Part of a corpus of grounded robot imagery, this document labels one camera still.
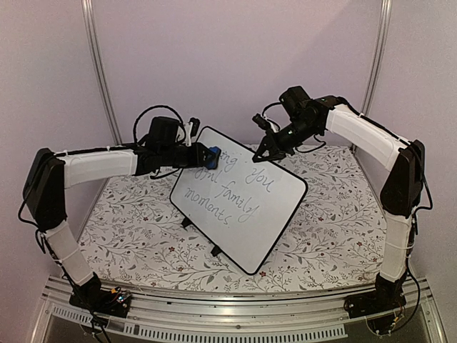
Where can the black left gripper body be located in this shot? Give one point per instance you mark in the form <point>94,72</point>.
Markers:
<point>173,159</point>

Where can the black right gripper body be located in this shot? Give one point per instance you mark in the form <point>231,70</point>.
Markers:
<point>298,133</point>

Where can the blue whiteboard eraser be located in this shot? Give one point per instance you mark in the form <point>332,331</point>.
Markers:
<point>213,159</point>

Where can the white whiteboard black frame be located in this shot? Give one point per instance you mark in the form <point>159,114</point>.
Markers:
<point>242,207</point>

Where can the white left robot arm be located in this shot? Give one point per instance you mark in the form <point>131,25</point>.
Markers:
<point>53,174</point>

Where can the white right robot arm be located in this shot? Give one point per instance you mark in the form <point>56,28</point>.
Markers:
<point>403,159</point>

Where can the floral patterned table mat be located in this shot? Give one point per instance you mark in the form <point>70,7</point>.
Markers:
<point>334,240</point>

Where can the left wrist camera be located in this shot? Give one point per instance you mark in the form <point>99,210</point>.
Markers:
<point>195,124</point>

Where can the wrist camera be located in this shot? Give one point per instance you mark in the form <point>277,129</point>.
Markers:
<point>261,122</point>
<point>195,124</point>

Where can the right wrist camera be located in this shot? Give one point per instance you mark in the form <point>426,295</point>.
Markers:
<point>261,122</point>

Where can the right aluminium frame post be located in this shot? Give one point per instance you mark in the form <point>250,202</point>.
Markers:
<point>380,46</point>

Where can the aluminium frame post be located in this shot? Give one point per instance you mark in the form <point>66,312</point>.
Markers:
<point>95,52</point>
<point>380,46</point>

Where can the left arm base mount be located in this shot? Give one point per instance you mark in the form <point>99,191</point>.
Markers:
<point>114,302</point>

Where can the left aluminium frame post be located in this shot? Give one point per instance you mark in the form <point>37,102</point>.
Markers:
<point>95,52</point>

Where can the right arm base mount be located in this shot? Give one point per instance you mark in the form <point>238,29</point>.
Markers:
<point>386,296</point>

